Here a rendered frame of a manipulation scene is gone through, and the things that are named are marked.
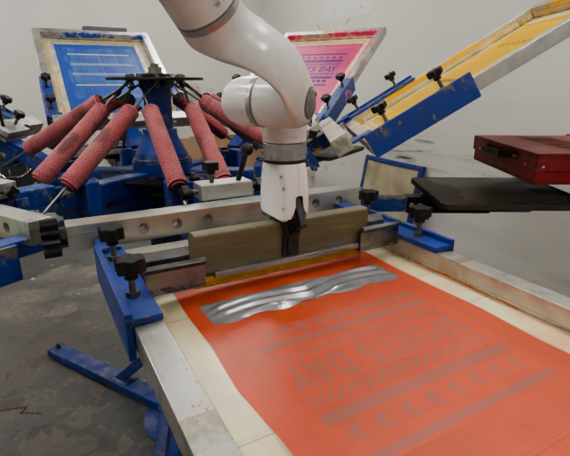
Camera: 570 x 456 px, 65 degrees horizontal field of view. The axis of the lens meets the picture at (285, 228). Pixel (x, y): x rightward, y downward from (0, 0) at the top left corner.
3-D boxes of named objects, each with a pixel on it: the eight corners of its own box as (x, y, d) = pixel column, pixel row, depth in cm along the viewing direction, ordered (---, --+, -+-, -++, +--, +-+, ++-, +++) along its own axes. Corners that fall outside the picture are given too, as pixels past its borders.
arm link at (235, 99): (269, 75, 63) (213, 76, 67) (270, 152, 66) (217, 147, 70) (314, 75, 75) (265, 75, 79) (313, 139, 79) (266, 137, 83)
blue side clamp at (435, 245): (451, 273, 88) (455, 239, 86) (432, 278, 86) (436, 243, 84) (356, 231, 113) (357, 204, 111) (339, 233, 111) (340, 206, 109)
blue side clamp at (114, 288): (166, 352, 62) (163, 307, 60) (129, 362, 60) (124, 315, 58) (125, 274, 87) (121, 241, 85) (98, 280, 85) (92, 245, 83)
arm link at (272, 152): (251, 139, 80) (251, 155, 81) (275, 146, 72) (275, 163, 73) (289, 137, 83) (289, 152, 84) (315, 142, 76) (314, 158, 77)
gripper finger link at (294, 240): (280, 221, 80) (281, 256, 82) (289, 225, 77) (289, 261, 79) (297, 218, 81) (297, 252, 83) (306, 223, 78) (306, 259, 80)
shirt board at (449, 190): (527, 198, 174) (531, 177, 171) (593, 232, 135) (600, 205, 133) (181, 196, 176) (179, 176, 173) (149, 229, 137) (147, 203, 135)
